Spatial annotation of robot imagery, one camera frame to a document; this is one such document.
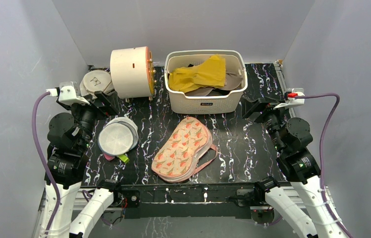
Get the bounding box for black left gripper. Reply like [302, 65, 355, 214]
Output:
[66, 90, 118, 150]

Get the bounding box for yellow bra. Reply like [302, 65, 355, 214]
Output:
[168, 55, 226, 93]

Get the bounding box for floral mesh laundry bag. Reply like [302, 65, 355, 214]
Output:
[152, 117, 218, 183]

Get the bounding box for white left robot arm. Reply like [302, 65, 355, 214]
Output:
[32, 89, 123, 238]

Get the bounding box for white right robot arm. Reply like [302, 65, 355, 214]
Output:
[242, 93, 352, 238]

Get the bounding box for beige bra wash bag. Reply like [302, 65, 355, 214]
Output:
[80, 70, 115, 98]

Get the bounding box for white round mesh laundry bag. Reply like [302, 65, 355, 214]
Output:
[98, 117, 139, 156]

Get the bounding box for white perforated laundry basket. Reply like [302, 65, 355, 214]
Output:
[164, 50, 248, 115]

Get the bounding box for cream and orange mini washer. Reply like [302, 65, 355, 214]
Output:
[109, 46, 156, 99]

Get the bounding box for green and pink tags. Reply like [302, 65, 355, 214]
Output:
[103, 153, 130, 164]

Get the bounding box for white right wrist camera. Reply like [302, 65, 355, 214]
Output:
[273, 88, 305, 110]

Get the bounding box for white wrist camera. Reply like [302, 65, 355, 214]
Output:
[273, 88, 305, 110]
[46, 81, 90, 106]

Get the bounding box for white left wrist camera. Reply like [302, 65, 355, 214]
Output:
[46, 81, 90, 106]

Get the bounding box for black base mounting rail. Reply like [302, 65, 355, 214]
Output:
[108, 182, 279, 223]

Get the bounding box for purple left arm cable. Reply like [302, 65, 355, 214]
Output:
[31, 91, 62, 238]

